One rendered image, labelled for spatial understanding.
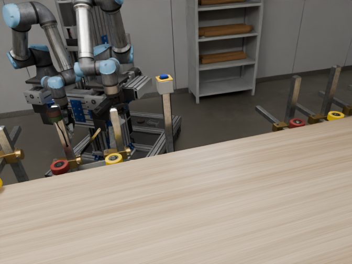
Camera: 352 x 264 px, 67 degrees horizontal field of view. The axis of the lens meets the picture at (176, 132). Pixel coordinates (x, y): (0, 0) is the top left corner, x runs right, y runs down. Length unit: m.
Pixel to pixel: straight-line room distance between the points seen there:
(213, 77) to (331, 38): 2.04
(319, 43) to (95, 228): 4.61
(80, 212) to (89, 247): 0.17
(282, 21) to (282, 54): 0.51
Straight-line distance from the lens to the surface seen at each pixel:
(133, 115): 3.19
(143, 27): 3.89
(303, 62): 5.03
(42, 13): 1.78
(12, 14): 1.74
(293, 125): 1.58
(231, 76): 4.41
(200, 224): 0.97
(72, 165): 1.45
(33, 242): 1.07
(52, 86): 1.63
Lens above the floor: 1.65
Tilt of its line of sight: 31 degrees down
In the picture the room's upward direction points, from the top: 4 degrees counter-clockwise
